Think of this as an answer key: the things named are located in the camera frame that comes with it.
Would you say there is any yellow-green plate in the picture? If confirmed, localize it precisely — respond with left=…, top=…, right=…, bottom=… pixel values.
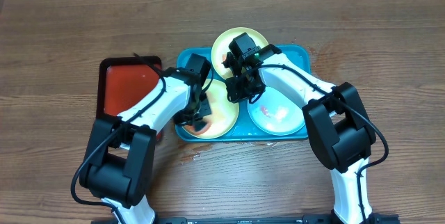
left=181, top=79, right=239, bottom=139
left=211, top=27, right=268, bottom=80

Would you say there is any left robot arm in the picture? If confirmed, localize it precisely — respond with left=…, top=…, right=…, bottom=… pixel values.
left=70, top=54, right=213, bottom=223

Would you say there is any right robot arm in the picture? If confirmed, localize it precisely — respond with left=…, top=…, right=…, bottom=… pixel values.
left=222, top=33, right=376, bottom=223

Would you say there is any red black tray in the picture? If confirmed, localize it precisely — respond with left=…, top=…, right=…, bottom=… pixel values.
left=96, top=56, right=162, bottom=123

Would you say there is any light blue plate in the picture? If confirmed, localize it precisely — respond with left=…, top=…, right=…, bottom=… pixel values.
left=248, top=87, right=305, bottom=136

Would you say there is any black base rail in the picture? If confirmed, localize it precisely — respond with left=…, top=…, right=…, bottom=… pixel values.
left=91, top=214, right=401, bottom=224

